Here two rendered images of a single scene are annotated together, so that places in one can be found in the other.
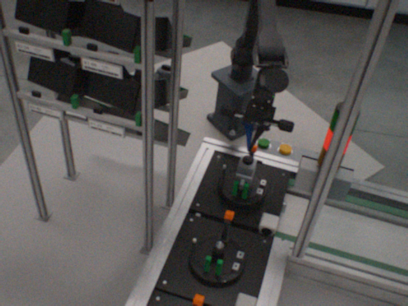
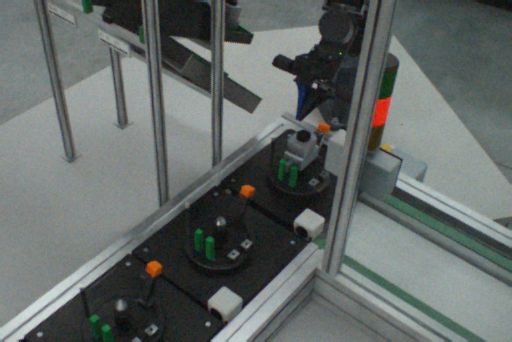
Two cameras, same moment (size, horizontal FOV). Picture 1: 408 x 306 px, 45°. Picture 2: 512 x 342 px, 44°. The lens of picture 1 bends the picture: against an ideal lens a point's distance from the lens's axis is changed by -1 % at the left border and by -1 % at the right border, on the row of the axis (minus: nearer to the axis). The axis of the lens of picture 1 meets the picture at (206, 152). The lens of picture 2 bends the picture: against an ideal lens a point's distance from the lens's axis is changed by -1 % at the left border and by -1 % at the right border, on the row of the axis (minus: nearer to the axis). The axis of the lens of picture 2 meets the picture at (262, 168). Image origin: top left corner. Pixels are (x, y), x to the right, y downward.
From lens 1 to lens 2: 0.44 m
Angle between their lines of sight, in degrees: 17
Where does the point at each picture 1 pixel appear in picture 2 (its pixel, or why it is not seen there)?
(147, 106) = (147, 16)
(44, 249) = (53, 189)
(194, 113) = not seen: hidden behind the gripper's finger
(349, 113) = (372, 60)
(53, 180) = (100, 123)
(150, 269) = (140, 233)
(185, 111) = (291, 87)
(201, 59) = not seen: hidden behind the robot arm
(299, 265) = (330, 286)
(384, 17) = not seen: outside the picture
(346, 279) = (385, 322)
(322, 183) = (349, 163)
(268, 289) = (267, 296)
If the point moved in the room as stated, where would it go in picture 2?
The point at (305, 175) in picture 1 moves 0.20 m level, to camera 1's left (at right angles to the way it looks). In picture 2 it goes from (336, 152) to (230, 115)
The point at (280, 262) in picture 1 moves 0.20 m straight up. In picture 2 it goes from (300, 272) to (311, 198)
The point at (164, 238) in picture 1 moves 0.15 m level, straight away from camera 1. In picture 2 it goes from (175, 206) to (204, 161)
